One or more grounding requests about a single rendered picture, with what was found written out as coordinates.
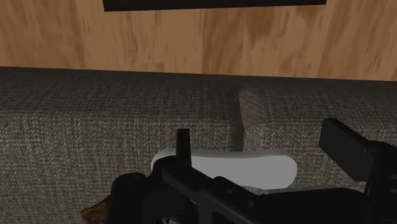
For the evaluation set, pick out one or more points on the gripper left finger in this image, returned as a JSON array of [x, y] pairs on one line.
[[186, 183]]

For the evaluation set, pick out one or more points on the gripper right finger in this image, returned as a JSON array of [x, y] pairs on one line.
[[344, 149]]

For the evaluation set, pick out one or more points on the white flat rounded object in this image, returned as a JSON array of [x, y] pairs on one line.
[[248, 170]]

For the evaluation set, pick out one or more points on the brown patterned object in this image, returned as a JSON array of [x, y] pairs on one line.
[[97, 212]]

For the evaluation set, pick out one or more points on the grey fabric sofa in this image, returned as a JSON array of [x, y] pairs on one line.
[[93, 124]]

